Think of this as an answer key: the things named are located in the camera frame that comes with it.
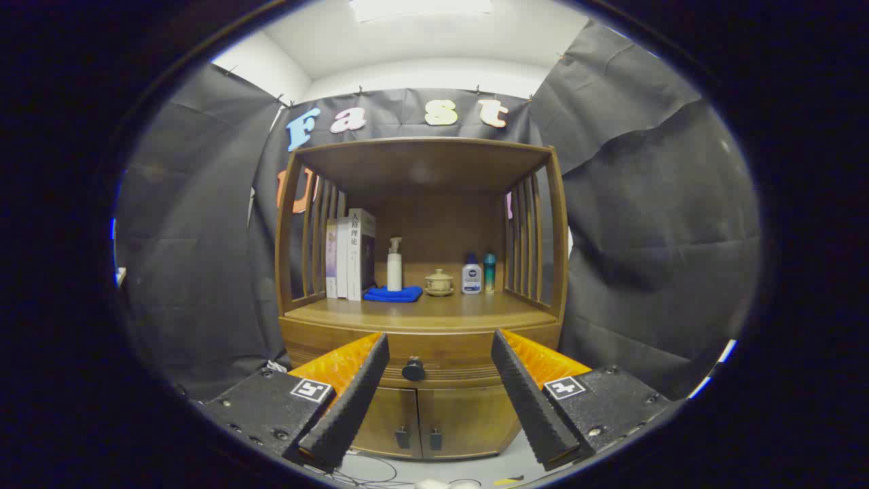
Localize white pump bottle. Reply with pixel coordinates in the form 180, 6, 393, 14
387, 237, 403, 292

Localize wooden cabinet door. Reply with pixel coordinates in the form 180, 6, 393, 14
416, 386, 522, 460
353, 387, 422, 459

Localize wooden cabinet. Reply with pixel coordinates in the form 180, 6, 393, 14
274, 137, 570, 461

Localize pale purple book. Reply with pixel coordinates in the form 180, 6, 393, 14
325, 219, 339, 298

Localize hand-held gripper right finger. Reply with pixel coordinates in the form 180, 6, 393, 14
491, 329, 680, 471

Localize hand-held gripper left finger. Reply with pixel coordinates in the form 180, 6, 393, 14
202, 331, 391, 474

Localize wooden drawer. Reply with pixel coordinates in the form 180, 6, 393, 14
284, 331, 559, 389

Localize wooden countertop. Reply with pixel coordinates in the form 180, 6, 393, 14
284, 291, 559, 333

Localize beige lidded teacup with saucer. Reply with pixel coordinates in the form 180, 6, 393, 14
424, 269, 455, 297

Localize thin black floor cables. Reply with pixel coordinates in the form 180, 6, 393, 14
306, 452, 483, 489

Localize white book with dark cover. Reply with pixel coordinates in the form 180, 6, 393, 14
347, 208, 377, 302

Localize blue folded cloth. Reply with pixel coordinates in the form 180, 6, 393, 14
363, 285, 424, 303

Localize white lotion bottle blue cap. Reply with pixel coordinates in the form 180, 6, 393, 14
462, 253, 483, 295

